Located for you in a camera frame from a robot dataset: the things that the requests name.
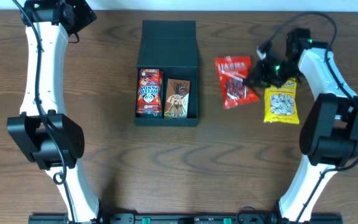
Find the dark green gift box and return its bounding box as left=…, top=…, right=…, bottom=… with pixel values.
left=134, top=20, right=199, bottom=127

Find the black mounting rail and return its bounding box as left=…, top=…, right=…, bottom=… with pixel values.
left=28, top=212, right=343, bottom=224

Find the yellow Hacks candy bag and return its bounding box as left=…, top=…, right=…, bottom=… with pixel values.
left=264, top=78, right=300, bottom=124

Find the Hello Panda snack bag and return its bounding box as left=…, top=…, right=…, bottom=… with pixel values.
left=136, top=68, right=163, bottom=118

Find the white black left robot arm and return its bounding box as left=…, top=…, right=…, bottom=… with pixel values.
left=7, top=0, right=104, bottom=223

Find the brown Pocky box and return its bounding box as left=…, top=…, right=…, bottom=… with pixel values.
left=163, top=78, right=190, bottom=119

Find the red Hacks candy bag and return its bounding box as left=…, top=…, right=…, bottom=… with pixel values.
left=214, top=56, right=259, bottom=110

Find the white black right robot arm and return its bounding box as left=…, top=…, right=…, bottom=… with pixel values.
left=237, top=37, right=358, bottom=223

